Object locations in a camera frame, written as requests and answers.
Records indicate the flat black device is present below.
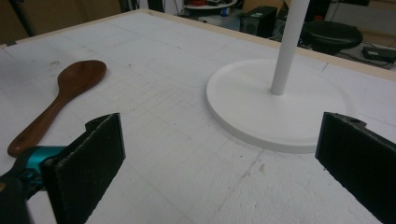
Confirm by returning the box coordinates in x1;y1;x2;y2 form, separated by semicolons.
361;46;396;64

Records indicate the white grid mat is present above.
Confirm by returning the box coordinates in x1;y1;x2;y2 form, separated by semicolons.
0;12;396;224

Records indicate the black round stool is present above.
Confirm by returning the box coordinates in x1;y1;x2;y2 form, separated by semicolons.
300;20;364;56

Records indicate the white hook rack stand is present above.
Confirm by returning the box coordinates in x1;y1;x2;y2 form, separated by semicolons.
205;0;356;154

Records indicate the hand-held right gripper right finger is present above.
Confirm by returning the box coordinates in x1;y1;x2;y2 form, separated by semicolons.
315;111;396;224

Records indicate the brown wooden spoon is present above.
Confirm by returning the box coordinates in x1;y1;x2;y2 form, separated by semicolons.
7;60;107;158

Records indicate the black computer tower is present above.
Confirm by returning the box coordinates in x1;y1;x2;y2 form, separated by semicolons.
240;5;278;39
274;8;290;41

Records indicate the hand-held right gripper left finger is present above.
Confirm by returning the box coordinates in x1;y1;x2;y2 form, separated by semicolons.
41;112;126;224

